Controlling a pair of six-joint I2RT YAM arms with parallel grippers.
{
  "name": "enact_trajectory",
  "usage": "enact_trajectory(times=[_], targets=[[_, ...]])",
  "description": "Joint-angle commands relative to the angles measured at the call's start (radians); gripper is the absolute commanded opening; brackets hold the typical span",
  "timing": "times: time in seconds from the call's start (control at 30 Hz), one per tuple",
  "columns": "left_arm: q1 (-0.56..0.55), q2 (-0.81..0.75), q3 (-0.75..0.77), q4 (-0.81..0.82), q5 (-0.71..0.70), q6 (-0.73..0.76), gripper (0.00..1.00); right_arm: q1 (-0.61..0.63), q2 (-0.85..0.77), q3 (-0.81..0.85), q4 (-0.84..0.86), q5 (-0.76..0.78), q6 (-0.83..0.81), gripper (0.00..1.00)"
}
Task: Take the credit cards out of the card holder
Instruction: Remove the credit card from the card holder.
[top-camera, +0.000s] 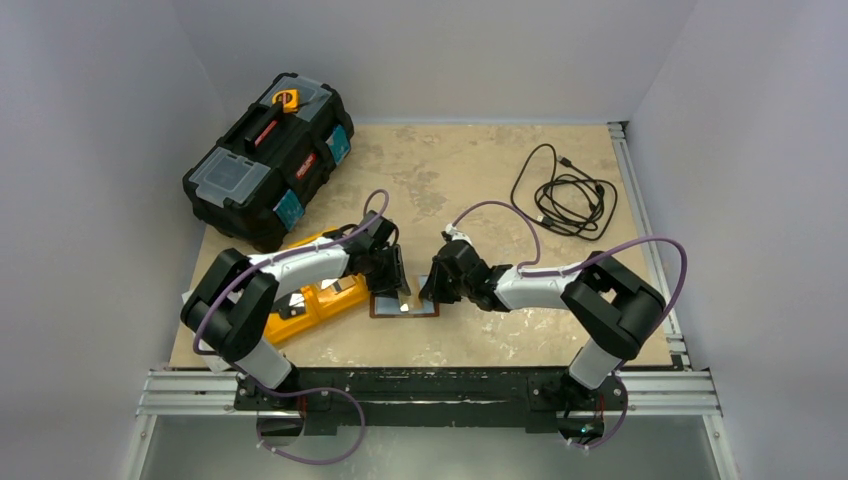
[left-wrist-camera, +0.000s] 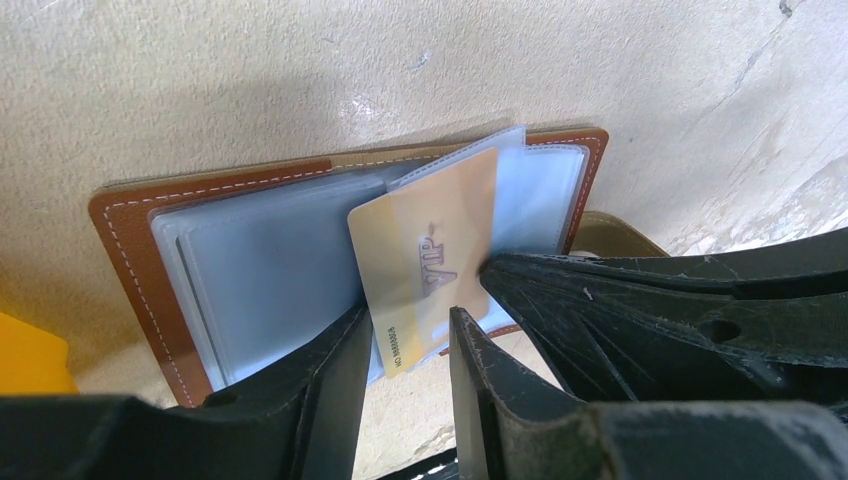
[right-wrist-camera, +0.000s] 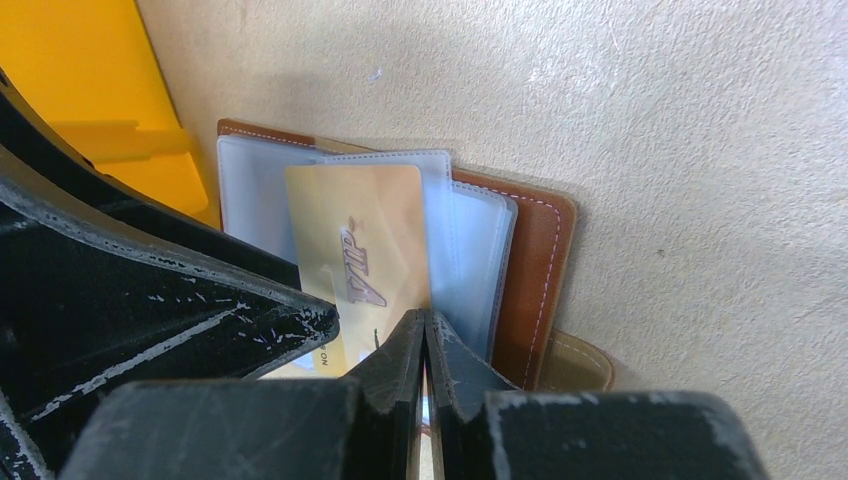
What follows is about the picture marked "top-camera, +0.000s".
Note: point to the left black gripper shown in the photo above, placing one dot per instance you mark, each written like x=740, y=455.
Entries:
x=393, y=280

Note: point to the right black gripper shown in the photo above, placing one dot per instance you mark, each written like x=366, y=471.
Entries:
x=445, y=274

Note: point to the brown leather card holder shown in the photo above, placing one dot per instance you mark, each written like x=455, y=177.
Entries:
x=404, y=306

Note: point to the white card with black stripe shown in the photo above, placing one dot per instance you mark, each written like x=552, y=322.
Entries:
x=337, y=285

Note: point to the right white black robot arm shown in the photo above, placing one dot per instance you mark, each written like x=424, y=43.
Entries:
x=616, y=307

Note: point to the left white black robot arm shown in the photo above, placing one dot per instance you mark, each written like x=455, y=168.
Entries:
x=228, y=310

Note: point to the card in left compartment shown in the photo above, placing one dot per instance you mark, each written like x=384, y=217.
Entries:
x=290, y=306

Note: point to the yellow plastic divided bin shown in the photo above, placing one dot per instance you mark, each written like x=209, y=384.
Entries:
x=322, y=306

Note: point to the black plastic toolbox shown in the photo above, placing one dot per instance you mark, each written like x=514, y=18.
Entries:
x=255, y=183

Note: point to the orange tape measure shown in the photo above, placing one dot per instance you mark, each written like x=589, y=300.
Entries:
x=288, y=100

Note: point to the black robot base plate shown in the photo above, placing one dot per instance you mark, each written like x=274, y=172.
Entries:
x=537, y=400

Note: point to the aluminium right side rail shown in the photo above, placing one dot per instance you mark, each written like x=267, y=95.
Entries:
x=651, y=250

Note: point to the aluminium front frame rail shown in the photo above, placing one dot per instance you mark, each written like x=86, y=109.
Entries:
x=206, y=393

